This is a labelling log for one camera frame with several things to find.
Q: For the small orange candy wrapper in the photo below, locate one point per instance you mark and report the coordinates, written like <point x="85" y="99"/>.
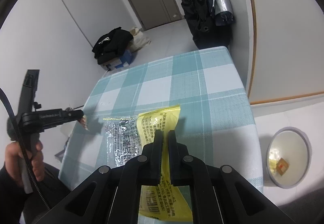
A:
<point x="83" y="122"/>

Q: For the person's left hand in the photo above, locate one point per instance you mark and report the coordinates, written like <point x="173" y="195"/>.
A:
<point x="14" y="158"/>

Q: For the black hanging coat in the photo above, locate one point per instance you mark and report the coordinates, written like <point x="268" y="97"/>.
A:
<point x="202" y="27"/>

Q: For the black clothes pile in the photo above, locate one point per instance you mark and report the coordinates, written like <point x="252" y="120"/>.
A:
<point x="111" y="45"/>

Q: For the teal checked tablecloth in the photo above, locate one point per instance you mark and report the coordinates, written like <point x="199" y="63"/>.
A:
<point x="216" y="122"/>

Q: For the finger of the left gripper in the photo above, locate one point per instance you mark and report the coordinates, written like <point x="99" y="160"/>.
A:
<point x="75" y="114"/>

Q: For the beige tote bag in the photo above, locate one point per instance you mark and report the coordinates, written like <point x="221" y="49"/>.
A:
<point x="139" y="40"/>

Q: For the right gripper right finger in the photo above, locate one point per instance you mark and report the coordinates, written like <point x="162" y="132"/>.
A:
<point x="177" y="151"/>

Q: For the blue cardboard box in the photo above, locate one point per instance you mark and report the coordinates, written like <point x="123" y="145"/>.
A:
<point x="123" y="61"/>

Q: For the yellow snack wrapper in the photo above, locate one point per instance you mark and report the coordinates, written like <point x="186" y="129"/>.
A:
<point x="165" y="201"/>

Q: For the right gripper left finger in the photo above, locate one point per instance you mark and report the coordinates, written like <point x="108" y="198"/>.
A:
<point x="156" y="158"/>

